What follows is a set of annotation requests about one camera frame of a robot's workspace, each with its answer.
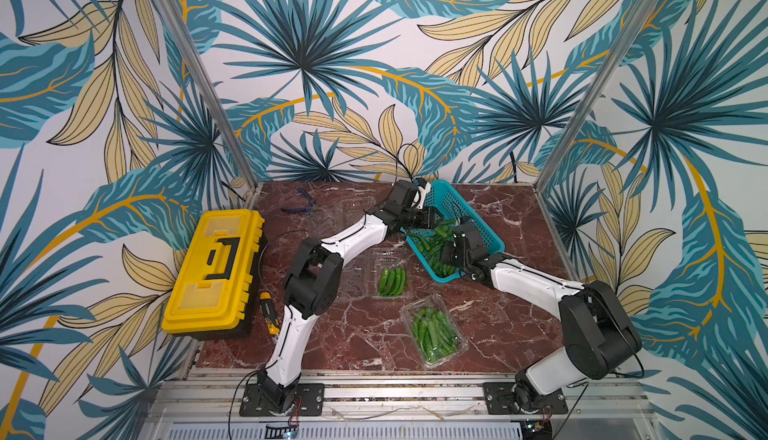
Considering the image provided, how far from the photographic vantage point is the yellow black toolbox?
28.2 inches

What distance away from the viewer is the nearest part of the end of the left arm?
0.76 m

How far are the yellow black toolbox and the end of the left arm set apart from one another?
1.38 feet
